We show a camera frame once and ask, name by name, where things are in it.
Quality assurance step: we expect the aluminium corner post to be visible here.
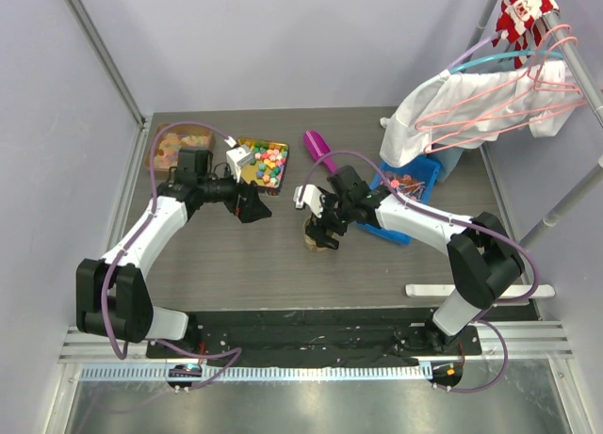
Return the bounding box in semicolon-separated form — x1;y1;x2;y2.
64;0;146;128

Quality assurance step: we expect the blue bin of lollipops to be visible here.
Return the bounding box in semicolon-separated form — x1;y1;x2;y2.
358;156;442;246

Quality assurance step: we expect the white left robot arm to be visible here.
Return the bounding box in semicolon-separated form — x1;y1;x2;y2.
75;146;271;358

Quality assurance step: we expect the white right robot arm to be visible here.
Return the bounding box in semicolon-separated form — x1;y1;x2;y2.
293;166;525;354

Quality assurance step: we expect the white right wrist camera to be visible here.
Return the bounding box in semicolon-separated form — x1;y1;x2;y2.
293;185;323;218

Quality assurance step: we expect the teal hanger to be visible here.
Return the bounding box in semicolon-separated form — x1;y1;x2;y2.
441;50;534;74

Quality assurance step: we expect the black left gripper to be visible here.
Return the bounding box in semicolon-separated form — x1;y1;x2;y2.
198;163;271;222

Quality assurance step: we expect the white shirt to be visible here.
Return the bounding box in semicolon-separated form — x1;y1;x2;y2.
380;59;586;167

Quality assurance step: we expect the magenta plastic scoop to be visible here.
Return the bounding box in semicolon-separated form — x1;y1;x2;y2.
302;130;337;173

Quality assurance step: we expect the grey clothes rack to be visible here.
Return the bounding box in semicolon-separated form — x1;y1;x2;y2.
470;0;603;256

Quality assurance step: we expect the slotted cable duct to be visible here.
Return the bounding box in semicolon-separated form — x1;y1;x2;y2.
79;362;432;383

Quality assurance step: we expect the pink wire hanger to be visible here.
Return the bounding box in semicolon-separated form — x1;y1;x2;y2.
414;24;586;153

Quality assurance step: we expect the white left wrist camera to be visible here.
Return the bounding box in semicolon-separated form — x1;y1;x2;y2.
225;136;254;183

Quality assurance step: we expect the aluminium frame rail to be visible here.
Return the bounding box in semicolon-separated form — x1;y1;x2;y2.
58;323;576;365

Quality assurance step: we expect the round gold jar lid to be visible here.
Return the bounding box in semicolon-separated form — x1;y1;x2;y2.
302;217;333;252

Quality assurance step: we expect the dark tin of star candies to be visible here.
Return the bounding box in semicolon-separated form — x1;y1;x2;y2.
237;137;290;197

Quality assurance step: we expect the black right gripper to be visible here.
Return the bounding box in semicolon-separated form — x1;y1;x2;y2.
306;187;355;249

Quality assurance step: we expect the gold tin of popsicle candies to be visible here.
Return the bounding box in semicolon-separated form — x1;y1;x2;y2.
144;124;215;173

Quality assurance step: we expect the red white cloth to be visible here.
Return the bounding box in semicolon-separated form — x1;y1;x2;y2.
492;0;559;51

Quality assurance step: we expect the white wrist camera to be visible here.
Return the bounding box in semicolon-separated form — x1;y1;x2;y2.
293;185;323;218
225;136;254;183

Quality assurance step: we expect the grey blue cloth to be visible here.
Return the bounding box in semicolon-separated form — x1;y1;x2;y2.
431;148;464;183

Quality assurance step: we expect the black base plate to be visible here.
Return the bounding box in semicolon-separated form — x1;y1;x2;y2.
145;309;481;360

